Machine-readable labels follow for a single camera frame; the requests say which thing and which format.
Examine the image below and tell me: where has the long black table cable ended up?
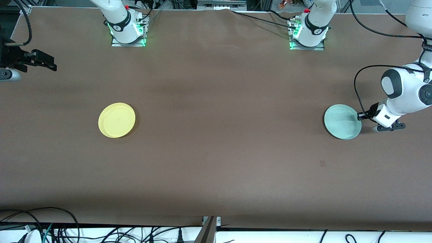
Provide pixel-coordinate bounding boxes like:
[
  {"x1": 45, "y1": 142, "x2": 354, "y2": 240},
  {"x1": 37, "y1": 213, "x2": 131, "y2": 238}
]
[{"x1": 231, "y1": 10, "x2": 297, "y2": 29}]

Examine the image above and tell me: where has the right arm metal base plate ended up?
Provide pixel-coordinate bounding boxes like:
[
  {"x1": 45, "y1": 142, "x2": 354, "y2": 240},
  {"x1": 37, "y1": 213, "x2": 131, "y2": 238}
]
[{"x1": 111, "y1": 15, "x2": 146, "y2": 47}]

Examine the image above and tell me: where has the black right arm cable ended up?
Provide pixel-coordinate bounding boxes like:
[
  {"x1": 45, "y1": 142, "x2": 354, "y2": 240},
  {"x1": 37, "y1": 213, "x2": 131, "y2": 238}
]
[{"x1": 13, "y1": 0, "x2": 32, "y2": 46}]

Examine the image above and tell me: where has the pale green plate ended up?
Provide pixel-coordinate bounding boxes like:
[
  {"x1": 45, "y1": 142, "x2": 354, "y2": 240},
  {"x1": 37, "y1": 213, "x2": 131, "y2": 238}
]
[{"x1": 324, "y1": 104, "x2": 362, "y2": 140}]

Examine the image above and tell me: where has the aluminium profile beam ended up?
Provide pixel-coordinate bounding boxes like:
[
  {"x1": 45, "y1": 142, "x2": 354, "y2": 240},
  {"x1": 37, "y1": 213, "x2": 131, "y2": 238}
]
[{"x1": 194, "y1": 216, "x2": 218, "y2": 243}]

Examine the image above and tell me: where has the grey metal rack device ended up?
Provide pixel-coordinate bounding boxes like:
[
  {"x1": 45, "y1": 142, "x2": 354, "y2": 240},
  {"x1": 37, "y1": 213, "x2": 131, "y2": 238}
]
[{"x1": 197, "y1": 0, "x2": 247, "y2": 10}]

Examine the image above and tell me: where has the yellow plate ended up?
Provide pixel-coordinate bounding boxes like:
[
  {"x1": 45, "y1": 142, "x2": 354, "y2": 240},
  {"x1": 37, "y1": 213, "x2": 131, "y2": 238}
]
[{"x1": 98, "y1": 103, "x2": 136, "y2": 138}]

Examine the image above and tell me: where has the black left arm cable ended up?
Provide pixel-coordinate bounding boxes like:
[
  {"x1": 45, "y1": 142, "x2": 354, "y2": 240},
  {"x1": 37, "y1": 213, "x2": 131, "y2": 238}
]
[{"x1": 349, "y1": 0, "x2": 426, "y2": 118}]

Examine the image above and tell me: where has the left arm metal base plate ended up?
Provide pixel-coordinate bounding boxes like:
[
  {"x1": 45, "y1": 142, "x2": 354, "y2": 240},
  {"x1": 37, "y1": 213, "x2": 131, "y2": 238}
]
[{"x1": 289, "y1": 19, "x2": 325, "y2": 51}]

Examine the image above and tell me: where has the short black table cable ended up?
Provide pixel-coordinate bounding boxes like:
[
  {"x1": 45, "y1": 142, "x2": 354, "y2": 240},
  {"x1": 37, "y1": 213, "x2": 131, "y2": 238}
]
[{"x1": 268, "y1": 9, "x2": 293, "y2": 21}]

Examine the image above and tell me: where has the green cable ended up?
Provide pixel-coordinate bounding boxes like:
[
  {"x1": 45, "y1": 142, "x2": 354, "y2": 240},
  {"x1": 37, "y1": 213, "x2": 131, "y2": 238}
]
[{"x1": 42, "y1": 223, "x2": 54, "y2": 243}]

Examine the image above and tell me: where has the large black cable arc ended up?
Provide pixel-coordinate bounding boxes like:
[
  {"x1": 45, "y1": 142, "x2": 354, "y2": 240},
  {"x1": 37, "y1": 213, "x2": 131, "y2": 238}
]
[{"x1": 0, "y1": 207, "x2": 80, "y2": 243}]

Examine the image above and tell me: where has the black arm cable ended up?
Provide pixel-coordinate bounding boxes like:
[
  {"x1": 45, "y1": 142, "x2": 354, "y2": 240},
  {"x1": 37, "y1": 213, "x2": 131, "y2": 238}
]
[
  {"x1": 13, "y1": 0, "x2": 32, "y2": 46},
  {"x1": 349, "y1": 0, "x2": 426, "y2": 118}
]

